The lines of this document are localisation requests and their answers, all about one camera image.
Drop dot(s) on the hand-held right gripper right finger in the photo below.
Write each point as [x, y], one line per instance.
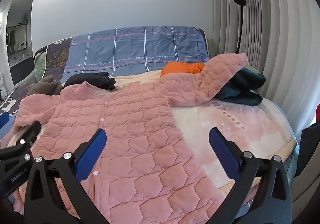
[222, 149]

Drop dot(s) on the pink fleece blanket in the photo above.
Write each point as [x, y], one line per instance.
[240, 126]

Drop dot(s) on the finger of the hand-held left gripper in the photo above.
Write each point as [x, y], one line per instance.
[29, 133]

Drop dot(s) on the pink quilted jacket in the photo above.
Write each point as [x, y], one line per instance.
[120, 139]

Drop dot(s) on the blue plaid quilt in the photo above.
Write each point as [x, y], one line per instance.
[140, 48]

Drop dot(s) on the arched wall mirror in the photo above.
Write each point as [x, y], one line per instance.
[17, 36]

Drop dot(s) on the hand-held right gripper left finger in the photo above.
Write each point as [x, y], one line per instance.
[91, 148]

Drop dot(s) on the brown fleece garment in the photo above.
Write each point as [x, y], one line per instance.
[45, 86]

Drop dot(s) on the orange puffer jacket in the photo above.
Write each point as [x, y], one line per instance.
[183, 68]

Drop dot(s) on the black floor lamp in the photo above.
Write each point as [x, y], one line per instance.
[240, 13]

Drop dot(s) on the black folded garment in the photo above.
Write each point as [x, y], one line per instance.
[95, 79]

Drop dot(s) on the red cloth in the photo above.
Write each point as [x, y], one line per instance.
[317, 112]

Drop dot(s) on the grey pleated curtain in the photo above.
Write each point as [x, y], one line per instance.
[265, 38]

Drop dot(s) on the green striped pillow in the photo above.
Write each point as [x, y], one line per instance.
[40, 66]

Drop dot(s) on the dark green garment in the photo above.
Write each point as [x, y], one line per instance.
[243, 88]

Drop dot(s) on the dark hanging garment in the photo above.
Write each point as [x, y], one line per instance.
[308, 151]

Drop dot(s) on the dark floral pillow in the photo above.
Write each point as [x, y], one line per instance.
[56, 57]

